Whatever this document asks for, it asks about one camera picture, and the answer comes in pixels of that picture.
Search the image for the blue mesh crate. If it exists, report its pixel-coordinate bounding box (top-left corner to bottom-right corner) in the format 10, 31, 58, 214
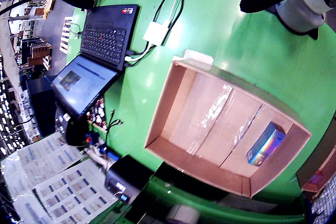
309, 179, 336, 224

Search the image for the black base cable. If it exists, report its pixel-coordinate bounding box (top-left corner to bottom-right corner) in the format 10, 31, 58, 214
0, 0, 47, 17

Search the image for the black laptop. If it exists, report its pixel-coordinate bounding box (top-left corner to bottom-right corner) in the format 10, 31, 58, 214
49, 4, 140, 121

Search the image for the grey card sheet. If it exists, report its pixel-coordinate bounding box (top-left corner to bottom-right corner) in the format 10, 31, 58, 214
217, 194, 279, 214

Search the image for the black electronic device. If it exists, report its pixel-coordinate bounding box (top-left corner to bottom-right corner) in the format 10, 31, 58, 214
54, 106, 90, 146

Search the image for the black boxy object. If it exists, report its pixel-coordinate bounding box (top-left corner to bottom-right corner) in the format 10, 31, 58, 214
104, 155, 155, 204

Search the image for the white slatted pallet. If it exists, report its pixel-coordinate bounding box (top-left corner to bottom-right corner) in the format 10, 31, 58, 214
58, 16, 74, 55

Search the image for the large open cardboard tray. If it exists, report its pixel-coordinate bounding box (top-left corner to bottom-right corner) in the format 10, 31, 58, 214
143, 49, 312, 199

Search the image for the white adapter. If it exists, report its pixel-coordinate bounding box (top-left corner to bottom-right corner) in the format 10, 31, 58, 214
143, 20, 172, 47

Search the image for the holographic rainbow product box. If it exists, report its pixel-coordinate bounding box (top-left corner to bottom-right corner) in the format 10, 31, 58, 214
246, 121, 287, 167

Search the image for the printed paper sheet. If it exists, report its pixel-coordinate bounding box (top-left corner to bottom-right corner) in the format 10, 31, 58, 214
15, 131, 85, 180
31, 159, 119, 224

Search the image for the clear packing tape roll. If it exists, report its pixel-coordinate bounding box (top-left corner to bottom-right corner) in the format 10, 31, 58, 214
166, 204, 201, 224

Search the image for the black plug cable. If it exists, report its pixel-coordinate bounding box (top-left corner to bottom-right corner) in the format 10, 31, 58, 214
106, 119, 124, 133
104, 109, 117, 143

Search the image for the dark blue cabinet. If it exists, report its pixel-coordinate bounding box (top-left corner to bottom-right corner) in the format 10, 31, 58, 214
25, 76, 57, 137

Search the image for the maroon product box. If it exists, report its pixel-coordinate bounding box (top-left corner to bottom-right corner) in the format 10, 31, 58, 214
308, 170, 325, 186

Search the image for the printed photo sheet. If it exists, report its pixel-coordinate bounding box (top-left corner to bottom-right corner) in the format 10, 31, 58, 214
86, 97, 109, 133

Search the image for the divided cardboard box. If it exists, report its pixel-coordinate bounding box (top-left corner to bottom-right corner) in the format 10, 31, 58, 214
296, 119, 336, 194

